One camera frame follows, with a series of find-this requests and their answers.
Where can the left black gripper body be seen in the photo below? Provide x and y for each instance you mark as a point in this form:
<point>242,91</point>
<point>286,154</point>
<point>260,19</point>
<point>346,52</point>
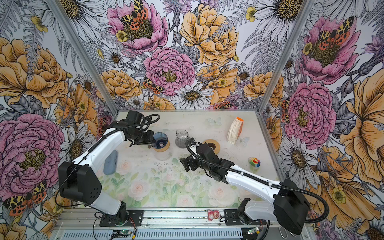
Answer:
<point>141,137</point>

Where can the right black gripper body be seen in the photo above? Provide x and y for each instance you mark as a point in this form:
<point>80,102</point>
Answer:
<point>194,165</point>

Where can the blue glass dripper cone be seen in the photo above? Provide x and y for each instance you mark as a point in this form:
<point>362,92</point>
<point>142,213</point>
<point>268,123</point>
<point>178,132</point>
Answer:
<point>160,140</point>

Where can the coffee filter pack orange top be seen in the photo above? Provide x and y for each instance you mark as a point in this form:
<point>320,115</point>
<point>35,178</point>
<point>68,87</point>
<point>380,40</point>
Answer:
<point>235,130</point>

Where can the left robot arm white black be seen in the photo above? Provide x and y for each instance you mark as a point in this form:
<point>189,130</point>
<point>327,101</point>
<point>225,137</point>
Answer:
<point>78,180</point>

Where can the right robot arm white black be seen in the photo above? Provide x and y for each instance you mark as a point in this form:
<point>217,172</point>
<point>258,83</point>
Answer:
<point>283,204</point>

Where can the grey ribbed glass pitcher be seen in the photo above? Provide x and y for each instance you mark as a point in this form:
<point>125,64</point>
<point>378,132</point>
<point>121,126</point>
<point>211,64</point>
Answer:
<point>181,137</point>

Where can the grey blue oval pad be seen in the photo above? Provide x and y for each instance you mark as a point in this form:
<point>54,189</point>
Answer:
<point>110,164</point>

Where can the colourful small toy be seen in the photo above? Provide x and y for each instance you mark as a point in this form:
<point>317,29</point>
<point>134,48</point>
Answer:
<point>254,162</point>

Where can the green circuit board right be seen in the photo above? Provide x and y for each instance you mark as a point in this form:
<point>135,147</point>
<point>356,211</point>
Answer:
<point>253,231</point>

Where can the green circuit board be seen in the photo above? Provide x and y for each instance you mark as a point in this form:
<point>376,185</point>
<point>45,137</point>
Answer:
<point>253,231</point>
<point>123,233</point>

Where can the green circuit board left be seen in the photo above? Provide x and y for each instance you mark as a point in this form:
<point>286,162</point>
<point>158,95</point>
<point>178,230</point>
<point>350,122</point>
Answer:
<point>123,233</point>

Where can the pink toy on rail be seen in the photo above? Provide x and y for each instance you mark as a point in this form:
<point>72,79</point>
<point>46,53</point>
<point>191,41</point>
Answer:
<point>213,215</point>

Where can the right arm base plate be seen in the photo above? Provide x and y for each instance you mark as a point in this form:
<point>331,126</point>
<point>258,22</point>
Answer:
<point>231,217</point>

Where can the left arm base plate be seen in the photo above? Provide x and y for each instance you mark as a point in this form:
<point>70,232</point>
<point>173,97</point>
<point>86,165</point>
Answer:
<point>129,219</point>

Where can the aluminium front rail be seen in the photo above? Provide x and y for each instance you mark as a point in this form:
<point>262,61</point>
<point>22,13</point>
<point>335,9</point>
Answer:
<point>165,224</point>

